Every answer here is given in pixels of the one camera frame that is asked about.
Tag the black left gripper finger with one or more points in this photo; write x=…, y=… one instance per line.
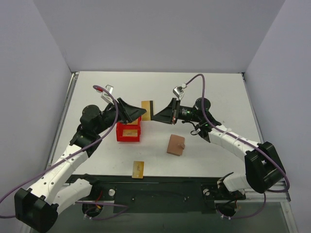
x=127, y=107
x=133, y=115

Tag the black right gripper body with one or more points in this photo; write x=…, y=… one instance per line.
x=173, y=114

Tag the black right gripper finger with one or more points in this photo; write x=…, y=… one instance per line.
x=168, y=110
x=163, y=119

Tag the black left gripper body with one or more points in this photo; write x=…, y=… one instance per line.
x=123, y=109

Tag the gold card with black stripe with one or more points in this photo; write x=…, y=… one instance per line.
x=148, y=105

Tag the tan leather card holder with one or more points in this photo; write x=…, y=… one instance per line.
x=176, y=145

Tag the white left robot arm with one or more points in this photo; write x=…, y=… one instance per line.
x=40, y=205

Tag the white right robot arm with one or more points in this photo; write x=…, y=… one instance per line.
x=263, y=168

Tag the red plastic bin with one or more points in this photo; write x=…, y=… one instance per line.
x=129, y=126

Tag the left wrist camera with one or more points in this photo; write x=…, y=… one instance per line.
x=106, y=92

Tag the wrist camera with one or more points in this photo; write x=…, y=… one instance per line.
x=106, y=92
x=179, y=91

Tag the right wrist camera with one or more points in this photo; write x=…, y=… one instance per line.
x=179, y=91

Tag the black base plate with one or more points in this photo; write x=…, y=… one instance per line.
x=159, y=195

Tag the aluminium frame rail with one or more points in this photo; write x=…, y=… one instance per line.
x=254, y=196

